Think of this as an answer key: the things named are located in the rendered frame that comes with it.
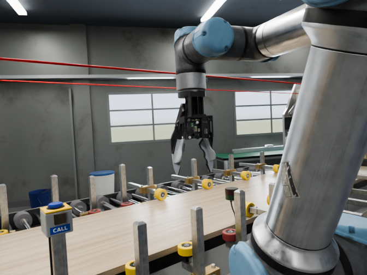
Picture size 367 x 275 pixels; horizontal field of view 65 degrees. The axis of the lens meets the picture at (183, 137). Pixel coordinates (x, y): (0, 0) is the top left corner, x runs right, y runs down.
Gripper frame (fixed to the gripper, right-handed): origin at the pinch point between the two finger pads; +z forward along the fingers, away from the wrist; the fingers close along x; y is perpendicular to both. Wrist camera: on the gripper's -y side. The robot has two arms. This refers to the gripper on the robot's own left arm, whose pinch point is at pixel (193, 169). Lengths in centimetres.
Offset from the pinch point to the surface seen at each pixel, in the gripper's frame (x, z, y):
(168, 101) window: 97, -62, -534
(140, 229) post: -12.9, 22.2, -22.8
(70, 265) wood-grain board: -39, 42, -46
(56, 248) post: -37.0, 20.7, -12.3
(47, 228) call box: -38.4, 13.9, -9.8
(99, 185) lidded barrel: -51, 93, -480
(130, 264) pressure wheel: -16, 41, -38
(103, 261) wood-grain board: -27, 42, -46
